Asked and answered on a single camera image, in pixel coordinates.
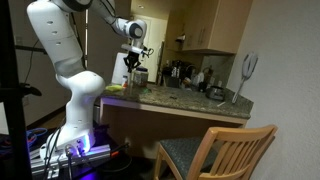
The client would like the wooden chair with dark seat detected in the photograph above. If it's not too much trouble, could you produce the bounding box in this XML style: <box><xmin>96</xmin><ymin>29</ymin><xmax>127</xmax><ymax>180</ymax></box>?
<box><xmin>153</xmin><ymin>124</ymin><xmax>279</xmax><ymax>180</ymax></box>

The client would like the blue cable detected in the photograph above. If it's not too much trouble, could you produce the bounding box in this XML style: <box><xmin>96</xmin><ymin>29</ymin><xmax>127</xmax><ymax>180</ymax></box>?
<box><xmin>25</xmin><ymin>127</ymin><xmax>48</xmax><ymax>145</ymax></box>

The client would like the black camera stand pole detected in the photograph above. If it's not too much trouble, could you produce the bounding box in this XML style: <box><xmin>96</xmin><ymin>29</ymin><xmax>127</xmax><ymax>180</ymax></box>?
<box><xmin>0</xmin><ymin>0</ymin><xmax>44</xmax><ymax>180</ymax></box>

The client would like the white kettle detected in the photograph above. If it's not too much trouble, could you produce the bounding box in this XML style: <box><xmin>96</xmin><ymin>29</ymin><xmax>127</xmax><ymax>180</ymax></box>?
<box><xmin>193</xmin><ymin>71</ymin><xmax>206</xmax><ymax>88</ymax></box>

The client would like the white paper towel roll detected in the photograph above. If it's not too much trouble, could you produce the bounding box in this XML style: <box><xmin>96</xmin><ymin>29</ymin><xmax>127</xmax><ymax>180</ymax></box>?
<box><xmin>110</xmin><ymin>52</ymin><xmax>134</xmax><ymax>85</ymax></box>

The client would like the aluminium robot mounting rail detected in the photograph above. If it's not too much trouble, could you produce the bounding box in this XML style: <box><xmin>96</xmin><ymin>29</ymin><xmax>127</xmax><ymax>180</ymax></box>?
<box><xmin>29</xmin><ymin>143</ymin><xmax>113</xmax><ymax>178</ymax></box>

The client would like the yellow sponge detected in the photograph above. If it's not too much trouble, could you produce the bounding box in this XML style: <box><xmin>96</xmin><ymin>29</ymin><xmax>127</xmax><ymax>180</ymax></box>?
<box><xmin>104</xmin><ymin>84</ymin><xmax>125</xmax><ymax>94</ymax></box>

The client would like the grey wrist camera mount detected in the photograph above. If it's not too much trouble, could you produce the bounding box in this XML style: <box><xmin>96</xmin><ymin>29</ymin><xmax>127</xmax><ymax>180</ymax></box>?
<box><xmin>120</xmin><ymin>43</ymin><xmax>150</xmax><ymax>56</ymax></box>

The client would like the beige counter cabinet base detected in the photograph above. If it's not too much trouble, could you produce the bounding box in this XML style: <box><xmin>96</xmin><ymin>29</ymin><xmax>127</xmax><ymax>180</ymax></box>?
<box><xmin>98</xmin><ymin>96</ymin><xmax>249</xmax><ymax>161</ymax></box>

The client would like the clear jar with blue lid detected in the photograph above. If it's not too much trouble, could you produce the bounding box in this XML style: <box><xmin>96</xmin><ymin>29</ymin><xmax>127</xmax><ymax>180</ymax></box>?
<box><xmin>133</xmin><ymin>66</ymin><xmax>150</xmax><ymax>88</ymax></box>

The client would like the silver metal pot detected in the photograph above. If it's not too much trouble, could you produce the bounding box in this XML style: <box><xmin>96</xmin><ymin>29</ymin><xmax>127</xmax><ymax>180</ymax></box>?
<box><xmin>205</xmin><ymin>85</ymin><xmax>226</xmax><ymax>102</ymax></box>

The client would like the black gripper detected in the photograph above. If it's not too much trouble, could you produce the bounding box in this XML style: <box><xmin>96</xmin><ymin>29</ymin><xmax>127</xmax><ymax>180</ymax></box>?
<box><xmin>123</xmin><ymin>52</ymin><xmax>143</xmax><ymax>73</ymax></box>

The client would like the beige upper wall cabinet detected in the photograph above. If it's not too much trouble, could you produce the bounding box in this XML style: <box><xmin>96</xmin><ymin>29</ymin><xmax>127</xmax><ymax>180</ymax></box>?
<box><xmin>181</xmin><ymin>0</ymin><xmax>254</xmax><ymax>56</ymax></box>

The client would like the cream door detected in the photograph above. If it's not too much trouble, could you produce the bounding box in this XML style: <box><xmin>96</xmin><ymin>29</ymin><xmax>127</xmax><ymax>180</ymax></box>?
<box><xmin>131</xmin><ymin>13</ymin><xmax>168</xmax><ymax>84</ymax></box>

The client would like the black coffee maker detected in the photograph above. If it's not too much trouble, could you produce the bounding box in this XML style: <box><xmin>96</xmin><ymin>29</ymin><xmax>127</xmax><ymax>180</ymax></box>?
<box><xmin>167</xmin><ymin>61</ymin><xmax>184</xmax><ymax>89</ymax></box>

